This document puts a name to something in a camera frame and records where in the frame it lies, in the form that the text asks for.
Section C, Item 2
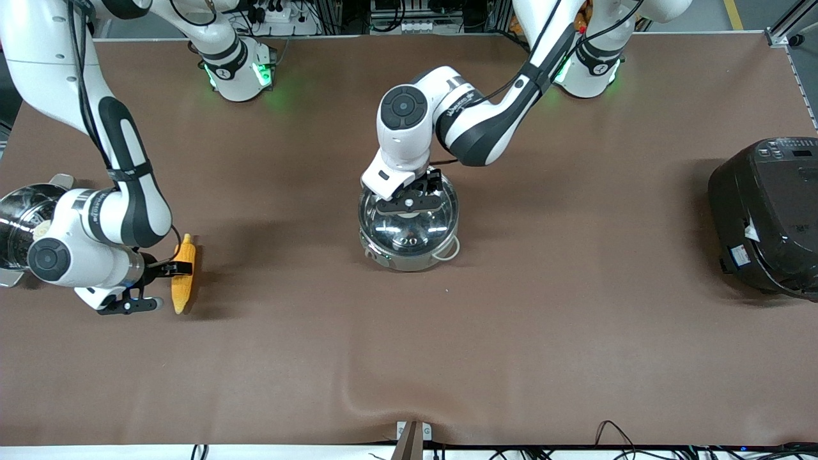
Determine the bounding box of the black rice cooker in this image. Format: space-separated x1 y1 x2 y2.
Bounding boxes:
707 137 818 301

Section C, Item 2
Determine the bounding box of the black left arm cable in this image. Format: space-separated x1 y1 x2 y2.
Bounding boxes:
428 0 646 167

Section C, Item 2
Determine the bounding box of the brown table mat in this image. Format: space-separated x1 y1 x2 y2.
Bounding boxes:
0 33 818 447

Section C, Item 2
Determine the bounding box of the white power strip with plugs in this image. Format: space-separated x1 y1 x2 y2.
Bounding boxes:
246 3 295 25

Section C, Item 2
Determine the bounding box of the stainless steel steamer pot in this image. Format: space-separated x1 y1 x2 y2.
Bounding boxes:
0 174 77 288

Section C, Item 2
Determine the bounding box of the aluminium frame profile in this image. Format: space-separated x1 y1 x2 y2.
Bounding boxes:
765 0 818 132

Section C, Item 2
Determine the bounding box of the stainless steel cooking pot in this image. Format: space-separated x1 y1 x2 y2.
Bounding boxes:
358 172 462 273

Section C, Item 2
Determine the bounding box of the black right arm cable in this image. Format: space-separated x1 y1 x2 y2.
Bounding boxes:
67 0 183 266

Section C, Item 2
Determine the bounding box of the bag of orange bread rolls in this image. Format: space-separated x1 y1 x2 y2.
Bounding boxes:
509 0 589 34

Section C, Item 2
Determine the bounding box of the yellow corn cob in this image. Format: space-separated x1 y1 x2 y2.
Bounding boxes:
171 233 197 315

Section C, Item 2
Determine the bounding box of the glass pot lid with knob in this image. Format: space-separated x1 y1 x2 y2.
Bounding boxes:
359 179 459 255

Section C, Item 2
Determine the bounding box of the perforated steel steamer plate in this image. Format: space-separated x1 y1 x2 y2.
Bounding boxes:
0 204 39 270

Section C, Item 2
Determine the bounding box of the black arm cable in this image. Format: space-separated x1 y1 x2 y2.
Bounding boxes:
428 0 646 167
67 0 183 266

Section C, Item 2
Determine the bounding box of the black looped cable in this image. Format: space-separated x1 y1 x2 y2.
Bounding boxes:
594 420 635 448

